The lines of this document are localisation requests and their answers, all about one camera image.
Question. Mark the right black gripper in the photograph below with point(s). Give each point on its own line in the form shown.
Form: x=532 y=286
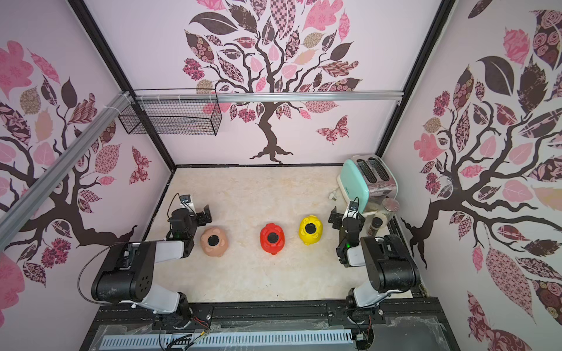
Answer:
x=347 y=220

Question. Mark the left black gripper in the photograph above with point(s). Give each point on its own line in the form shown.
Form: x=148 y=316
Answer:
x=203 y=216

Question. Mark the black plug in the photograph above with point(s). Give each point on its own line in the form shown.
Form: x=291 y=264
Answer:
x=310 y=228
x=273 y=238
x=213 y=240

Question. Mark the yellow piggy bank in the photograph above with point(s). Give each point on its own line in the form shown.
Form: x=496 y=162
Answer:
x=310 y=239

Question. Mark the peach piggy bank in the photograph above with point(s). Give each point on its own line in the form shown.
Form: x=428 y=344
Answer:
x=220 y=249

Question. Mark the red piggy bank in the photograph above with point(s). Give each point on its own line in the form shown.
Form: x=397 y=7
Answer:
x=265 y=245

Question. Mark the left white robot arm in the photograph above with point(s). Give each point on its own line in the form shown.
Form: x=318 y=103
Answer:
x=126 y=274

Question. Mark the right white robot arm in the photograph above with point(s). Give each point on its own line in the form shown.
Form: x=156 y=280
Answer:
x=388 y=263

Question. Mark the mint green toaster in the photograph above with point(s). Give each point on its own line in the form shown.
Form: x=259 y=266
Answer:
x=368 y=179

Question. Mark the glass spice jar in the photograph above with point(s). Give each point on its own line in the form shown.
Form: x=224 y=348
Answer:
x=387 y=209

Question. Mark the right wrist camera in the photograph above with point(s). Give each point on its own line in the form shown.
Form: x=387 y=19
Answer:
x=352 y=210

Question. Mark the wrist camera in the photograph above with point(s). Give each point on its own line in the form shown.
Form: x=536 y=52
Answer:
x=352 y=210
x=187 y=202

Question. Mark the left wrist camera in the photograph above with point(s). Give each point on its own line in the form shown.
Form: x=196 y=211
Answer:
x=187 y=202

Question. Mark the black wire basket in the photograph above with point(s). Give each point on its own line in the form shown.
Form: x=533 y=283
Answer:
x=173 y=112

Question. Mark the black base frame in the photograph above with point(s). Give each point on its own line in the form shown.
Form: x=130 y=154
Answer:
x=397 y=324

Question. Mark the aluminium rail back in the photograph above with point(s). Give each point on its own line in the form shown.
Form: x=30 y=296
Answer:
x=312 y=96

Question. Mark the aluminium rail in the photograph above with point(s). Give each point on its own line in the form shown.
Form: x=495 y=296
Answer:
x=312 y=96
x=20 y=213

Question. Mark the white slotted cable duct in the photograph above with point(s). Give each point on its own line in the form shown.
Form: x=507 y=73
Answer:
x=216 y=340

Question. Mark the aluminium rail left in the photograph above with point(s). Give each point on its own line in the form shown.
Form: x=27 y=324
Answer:
x=20 y=213

